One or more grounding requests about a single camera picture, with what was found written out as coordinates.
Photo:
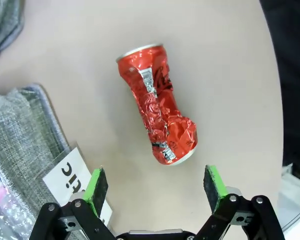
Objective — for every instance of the white plastic panel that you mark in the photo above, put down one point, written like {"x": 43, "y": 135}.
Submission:
{"x": 295, "y": 197}

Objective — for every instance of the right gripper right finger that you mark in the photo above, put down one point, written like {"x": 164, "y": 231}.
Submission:
{"x": 215, "y": 190}

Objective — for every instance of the grey fabric basket Can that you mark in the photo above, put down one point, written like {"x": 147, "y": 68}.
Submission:
{"x": 1, "y": 22}

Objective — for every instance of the crushed red soda can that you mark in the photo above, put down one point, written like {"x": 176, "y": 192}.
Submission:
{"x": 157, "y": 105}

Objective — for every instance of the white label Plastic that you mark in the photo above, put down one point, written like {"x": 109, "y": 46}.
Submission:
{"x": 70, "y": 172}

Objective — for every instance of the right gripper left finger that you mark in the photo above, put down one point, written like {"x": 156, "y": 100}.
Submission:
{"x": 90, "y": 200}

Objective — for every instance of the grey fabric basket Plastic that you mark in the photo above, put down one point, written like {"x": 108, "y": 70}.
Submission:
{"x": 20, "y": 130}

